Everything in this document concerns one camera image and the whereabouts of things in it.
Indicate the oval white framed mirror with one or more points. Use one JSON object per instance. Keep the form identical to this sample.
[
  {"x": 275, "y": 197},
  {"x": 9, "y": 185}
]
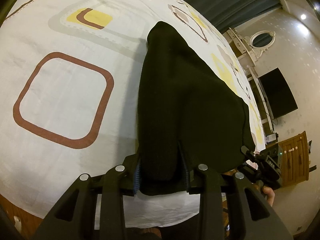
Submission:
[{"x": 262, "y": 39}]

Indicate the person's right hand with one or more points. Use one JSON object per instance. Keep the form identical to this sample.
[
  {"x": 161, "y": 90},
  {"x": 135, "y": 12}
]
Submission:
[{"x": 268, "y": 192}]

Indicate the brown wooden cabinet door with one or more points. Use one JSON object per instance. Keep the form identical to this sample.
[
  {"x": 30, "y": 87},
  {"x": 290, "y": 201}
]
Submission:
[{"x": 295, "y": 160}]

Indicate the black wall television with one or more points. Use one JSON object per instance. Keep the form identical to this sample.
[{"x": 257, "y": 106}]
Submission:
[{"x": 278, "y": 93}]

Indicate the black pants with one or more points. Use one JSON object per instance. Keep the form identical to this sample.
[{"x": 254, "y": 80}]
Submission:
[{"x": 187, "y": 116}]

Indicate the white patterned bed sheet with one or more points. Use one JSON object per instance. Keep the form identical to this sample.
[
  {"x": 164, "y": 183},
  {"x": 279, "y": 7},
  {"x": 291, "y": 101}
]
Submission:
[{"x": 70, "y": 72}]

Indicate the cream ornate dressing table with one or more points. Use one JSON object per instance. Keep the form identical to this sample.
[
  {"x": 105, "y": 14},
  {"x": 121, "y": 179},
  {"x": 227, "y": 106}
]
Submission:
[{"x": 248, "y": 58}]

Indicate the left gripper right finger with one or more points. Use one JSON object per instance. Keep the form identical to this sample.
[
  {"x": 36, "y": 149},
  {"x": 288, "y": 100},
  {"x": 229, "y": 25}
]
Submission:
[{"x": 190, "y": 179}]

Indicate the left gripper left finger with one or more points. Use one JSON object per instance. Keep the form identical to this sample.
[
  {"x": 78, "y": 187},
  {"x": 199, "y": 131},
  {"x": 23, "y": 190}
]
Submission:
[{"x": 130, "y": 181}]

